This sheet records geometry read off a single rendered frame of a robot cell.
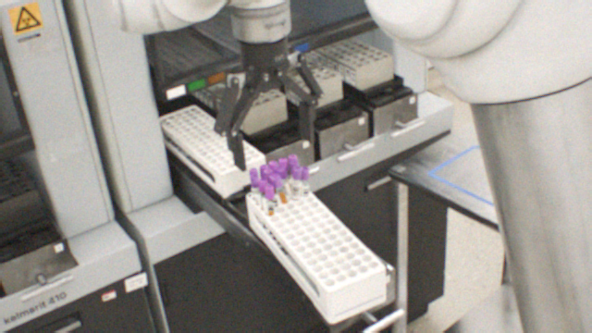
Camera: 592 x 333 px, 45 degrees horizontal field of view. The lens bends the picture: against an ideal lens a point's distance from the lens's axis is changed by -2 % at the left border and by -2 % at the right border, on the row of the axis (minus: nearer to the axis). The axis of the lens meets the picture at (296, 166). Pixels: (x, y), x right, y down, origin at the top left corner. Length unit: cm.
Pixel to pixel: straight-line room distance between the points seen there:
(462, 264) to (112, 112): 143
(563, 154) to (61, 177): 106
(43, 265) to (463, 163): 82
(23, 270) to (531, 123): 104
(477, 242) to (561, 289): 198
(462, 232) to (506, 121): 208
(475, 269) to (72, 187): 145
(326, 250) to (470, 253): 143
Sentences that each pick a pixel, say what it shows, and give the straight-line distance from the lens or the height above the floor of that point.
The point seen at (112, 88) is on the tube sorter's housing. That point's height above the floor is 102.
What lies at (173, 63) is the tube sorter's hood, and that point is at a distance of 142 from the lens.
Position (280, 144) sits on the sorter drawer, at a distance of 153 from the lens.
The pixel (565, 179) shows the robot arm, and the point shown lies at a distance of 55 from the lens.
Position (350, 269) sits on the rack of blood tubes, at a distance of 108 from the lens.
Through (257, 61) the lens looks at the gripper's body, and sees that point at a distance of 111.
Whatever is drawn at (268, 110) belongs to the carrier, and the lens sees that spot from 157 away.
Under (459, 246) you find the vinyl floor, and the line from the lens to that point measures 255.
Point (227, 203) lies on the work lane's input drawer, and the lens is 136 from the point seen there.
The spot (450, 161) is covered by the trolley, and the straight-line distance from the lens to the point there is 144.
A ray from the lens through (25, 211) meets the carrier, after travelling 142.
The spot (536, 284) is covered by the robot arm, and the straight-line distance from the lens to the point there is 60.
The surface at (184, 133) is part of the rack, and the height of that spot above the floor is 86.
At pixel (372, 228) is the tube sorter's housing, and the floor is 48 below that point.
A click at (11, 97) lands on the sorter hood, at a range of 133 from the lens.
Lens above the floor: 158
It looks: 32 degrees down
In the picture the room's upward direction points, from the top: 5 degrees counter-clockwise
